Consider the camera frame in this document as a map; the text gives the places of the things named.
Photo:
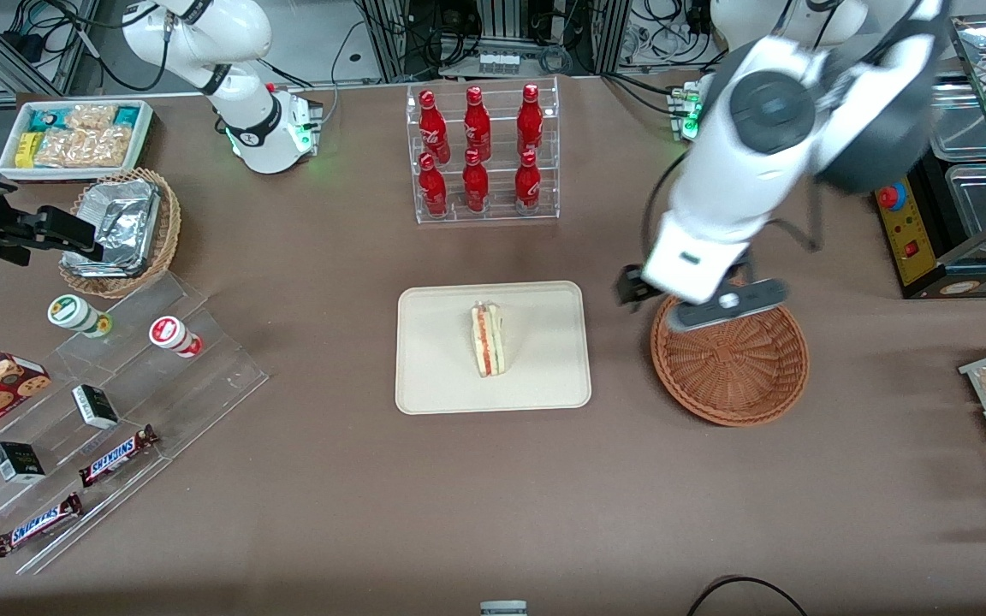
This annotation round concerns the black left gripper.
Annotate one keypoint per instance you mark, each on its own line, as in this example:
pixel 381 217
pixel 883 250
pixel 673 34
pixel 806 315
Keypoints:
pixel 630 286

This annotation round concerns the triangular sandwich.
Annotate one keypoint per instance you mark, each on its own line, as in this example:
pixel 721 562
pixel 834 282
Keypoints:
pixel 488 342

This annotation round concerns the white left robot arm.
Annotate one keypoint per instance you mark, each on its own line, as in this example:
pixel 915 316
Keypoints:
pixel 741 171

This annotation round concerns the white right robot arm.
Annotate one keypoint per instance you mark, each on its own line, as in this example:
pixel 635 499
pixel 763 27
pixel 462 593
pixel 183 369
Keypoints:
pixel 246 128

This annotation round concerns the wicker basket with foil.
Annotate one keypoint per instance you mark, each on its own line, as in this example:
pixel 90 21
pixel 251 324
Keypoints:
pixel 169 222

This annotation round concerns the round brown wicker basket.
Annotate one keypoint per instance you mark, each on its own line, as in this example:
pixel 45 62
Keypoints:
pixel 733 376

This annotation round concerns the beige plastic tray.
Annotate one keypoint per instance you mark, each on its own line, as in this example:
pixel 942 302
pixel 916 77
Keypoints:
pixel 442 359

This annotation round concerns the silver foil package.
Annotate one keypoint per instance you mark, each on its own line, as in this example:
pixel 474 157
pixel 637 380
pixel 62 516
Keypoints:
pixel 121 224

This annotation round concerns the green lid yogurt cup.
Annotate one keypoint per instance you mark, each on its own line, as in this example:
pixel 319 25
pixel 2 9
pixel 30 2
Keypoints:
pixel 72 312

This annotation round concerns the clear rice cracker bag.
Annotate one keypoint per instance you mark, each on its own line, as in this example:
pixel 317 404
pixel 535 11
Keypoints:
pixel 91 116
pixel 86 147

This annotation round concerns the yellow snack pack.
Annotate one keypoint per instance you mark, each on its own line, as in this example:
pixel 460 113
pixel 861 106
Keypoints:
pixel 27 150

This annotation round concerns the teal snack pack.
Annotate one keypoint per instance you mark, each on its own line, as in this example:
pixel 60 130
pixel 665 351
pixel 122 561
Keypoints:
pixel 44 121
pixel 127 117

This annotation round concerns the white rectangular snack bin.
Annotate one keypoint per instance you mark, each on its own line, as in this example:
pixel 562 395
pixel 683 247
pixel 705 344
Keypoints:
pixel 146 128

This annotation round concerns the red lid yogurt cup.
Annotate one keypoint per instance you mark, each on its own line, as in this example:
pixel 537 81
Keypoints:
pixel 171 333

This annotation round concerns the red cola bottle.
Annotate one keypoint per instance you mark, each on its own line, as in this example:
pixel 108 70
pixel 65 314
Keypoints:
pixel 477 127
pixel 433 190
pixel 530 124
pixel 528 185
pixel 476 186
pixel 433 128

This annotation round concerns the clear acrylic bottle rack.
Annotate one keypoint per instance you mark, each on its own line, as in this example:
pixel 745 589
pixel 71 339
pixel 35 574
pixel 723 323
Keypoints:
pixel 501 214

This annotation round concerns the small black carton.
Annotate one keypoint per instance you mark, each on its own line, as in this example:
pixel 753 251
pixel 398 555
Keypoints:
pixel 18 462
pixel 96 406

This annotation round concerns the clear acrylic stepped stand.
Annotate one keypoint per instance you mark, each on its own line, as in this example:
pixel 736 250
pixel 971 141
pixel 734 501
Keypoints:
pixel 202 385

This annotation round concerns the Snickers chocolate bar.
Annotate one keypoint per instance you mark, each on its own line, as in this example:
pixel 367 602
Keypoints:
pixel 38 524
pixel 116 456

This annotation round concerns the white power strip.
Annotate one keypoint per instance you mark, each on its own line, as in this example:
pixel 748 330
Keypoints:
pixel 499 62

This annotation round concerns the red emergency stop button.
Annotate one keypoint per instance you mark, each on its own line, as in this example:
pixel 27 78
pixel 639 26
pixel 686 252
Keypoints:
pixel 891 197

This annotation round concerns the black hot food case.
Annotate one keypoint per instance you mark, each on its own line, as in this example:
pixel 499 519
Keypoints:
pixel 955 274

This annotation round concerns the small grey device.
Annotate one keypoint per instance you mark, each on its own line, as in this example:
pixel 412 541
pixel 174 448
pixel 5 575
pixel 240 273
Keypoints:
pixel 503 608

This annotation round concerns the metal food pan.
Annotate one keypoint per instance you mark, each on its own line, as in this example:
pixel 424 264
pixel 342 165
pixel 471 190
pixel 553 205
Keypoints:
pixel 964 128

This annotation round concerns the aluminium frame rack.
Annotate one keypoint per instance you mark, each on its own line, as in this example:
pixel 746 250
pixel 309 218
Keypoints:
pixel 501 21

